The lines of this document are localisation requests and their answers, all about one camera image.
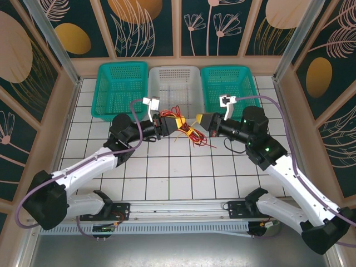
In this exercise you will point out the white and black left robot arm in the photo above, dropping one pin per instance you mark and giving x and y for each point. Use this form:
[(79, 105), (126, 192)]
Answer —
[(83, 164)]

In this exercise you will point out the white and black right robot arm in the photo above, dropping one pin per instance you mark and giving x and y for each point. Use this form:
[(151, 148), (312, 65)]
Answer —
[(292, 180)]

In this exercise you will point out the white plastic basket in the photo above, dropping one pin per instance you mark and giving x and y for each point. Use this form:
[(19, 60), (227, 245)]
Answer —
[(175, 83)]

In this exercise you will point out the teal plastic basket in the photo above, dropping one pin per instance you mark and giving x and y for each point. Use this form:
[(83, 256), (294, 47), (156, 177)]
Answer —
[(222, 80), (116, 83)]

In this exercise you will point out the small circuit board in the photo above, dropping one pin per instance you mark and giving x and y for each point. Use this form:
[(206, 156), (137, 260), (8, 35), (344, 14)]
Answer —
[(103, 229), (269, 224)]

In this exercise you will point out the grey metal sheet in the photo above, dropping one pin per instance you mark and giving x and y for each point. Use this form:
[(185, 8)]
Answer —
[(180, 250)]

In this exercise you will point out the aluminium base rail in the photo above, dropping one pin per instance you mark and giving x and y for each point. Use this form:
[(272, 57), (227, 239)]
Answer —
[(178, 208)]

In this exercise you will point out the aluminium frame post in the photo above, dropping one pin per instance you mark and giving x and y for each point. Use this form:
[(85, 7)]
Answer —
[(297, 41), (55, 41)]

